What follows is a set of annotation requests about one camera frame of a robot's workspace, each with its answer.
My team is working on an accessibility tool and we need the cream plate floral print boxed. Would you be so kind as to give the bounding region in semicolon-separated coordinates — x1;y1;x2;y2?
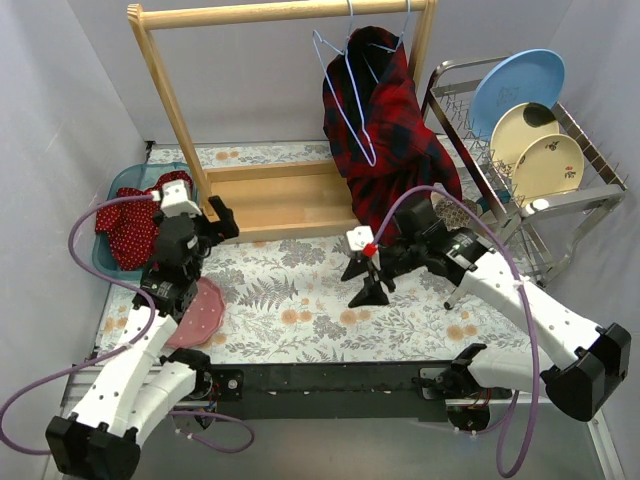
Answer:
511;134;585;203

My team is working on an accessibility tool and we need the wooden clothes rack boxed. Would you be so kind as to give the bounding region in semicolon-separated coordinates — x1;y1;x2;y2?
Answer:
127;1;437;242

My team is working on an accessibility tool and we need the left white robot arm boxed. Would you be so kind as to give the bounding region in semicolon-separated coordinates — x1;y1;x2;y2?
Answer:
45;196;239;479

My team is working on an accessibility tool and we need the purple cable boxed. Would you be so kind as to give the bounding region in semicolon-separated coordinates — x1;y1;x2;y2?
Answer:
0;192;256;456
372;185;544;479

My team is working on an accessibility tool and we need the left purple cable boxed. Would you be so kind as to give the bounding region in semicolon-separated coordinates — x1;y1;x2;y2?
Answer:
0;192;256;456

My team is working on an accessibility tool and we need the blue wire hanger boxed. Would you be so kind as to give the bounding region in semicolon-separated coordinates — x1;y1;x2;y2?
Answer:
367;0;415;54
312;1;378;168

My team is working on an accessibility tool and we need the floral table mat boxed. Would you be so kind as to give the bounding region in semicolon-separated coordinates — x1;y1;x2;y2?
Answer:
97;139;551;364

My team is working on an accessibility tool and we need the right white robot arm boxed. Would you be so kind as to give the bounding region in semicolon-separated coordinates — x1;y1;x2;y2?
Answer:
342;199;631;422

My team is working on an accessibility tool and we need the cream plate black spot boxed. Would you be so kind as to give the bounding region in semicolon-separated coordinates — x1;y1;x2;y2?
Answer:
490;102;560;176

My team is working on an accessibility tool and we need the patterned bowl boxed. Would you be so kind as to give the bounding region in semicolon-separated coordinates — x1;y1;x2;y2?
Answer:
434;199;471;231

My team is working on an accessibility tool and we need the red polka dot cloth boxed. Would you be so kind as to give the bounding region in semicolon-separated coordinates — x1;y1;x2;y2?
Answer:
94;170;193;271

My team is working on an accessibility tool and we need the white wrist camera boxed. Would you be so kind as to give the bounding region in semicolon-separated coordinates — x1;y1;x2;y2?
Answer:
346;225;379;258
151;180;202;217

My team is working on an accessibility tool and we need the blue plate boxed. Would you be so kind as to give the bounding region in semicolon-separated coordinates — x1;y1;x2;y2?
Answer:
468;49;566;138

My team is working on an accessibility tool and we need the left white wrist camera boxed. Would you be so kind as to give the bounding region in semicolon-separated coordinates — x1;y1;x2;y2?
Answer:
151;180;202;217

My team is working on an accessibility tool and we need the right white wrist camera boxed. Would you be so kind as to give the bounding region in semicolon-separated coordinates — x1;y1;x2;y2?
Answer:
346;225;379;258

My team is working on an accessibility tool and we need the metal dish rack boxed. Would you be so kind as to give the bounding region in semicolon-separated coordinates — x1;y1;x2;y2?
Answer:
422;49;627;287

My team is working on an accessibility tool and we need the red plaid skirt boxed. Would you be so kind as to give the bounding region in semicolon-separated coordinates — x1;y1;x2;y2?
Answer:
322;26;462;244

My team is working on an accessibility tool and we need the teal plastic basket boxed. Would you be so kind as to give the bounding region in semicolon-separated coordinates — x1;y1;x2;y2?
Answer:
92;162;197;281

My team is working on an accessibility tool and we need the pink polka dot plate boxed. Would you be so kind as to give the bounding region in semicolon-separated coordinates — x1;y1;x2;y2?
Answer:
166;277;226;348

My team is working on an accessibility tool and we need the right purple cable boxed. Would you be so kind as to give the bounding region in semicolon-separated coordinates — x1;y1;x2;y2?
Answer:
372;185;544;479

